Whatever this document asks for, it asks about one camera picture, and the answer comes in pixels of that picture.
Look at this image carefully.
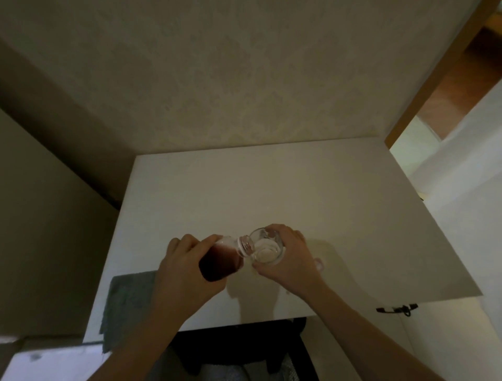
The white curtain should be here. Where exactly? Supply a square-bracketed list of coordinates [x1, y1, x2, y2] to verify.
[409, 78, 502, 315]

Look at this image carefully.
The black strap hook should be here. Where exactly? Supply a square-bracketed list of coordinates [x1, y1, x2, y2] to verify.
[376, 304, 419, 317]

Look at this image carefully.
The grey cloth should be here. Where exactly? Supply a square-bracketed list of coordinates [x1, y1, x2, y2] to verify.
[98, 270, 160, 354]

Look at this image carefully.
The white table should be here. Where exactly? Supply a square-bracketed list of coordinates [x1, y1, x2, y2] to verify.
[83, 135, 483, 343]

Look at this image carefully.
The plastic bottle with dark juice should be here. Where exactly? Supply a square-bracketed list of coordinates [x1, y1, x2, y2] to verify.
[198, 234, 256, 283]

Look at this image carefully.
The person's left hand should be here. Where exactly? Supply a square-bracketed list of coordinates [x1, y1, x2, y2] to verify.
[151, 234, 228, 327]

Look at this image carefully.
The person's right hand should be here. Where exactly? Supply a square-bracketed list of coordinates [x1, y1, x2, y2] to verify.
[250, 224, 326, 303]

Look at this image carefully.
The small drinking glass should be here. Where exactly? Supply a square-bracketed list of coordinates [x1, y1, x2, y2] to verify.
[247, 226, 286, 265]

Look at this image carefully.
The black mesh chair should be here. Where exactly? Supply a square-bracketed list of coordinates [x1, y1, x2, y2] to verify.
[172, 317, 315, 381]

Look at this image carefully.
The person's left forearm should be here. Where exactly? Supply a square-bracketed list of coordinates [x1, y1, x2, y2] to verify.
[87, 309, 187, 381]

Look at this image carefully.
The wooden door frame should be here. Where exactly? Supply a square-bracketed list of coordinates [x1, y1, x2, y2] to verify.
[384, 0, 502, 150]

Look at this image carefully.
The person's right forearm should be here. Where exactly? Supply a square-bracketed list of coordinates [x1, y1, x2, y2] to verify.
[305, 285, 446, 381]

